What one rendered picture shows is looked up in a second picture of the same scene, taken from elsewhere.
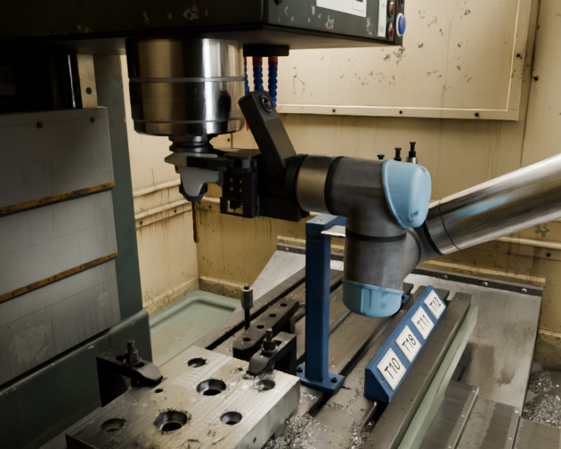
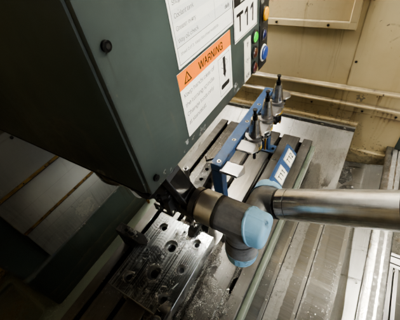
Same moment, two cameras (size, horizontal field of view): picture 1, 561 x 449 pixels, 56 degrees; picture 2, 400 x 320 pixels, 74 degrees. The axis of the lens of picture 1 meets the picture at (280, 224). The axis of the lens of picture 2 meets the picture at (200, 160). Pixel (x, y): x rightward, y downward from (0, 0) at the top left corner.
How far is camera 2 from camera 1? 0.49 m
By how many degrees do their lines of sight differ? 30
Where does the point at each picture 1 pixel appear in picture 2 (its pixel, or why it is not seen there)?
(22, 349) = (82, 211)
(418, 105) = (289, 16)
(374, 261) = (240, 254)
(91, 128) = not seen: hidden behind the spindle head
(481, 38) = not seen: outside the picture
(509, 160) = (346, 55)
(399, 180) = (251, 234)
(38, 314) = (84, 194)
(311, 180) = (201, 218)
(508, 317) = (333, 145)
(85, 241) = not seen: hidden behind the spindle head
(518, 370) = (333, 178)
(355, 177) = (226, 225)
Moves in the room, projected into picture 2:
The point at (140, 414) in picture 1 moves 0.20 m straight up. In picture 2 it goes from (139, 268) to (118, 238)
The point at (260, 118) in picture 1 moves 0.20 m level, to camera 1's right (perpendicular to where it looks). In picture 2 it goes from (166, 181) to (268, 174)
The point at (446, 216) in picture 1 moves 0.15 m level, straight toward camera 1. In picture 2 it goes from (284, 211) to (275, 275)
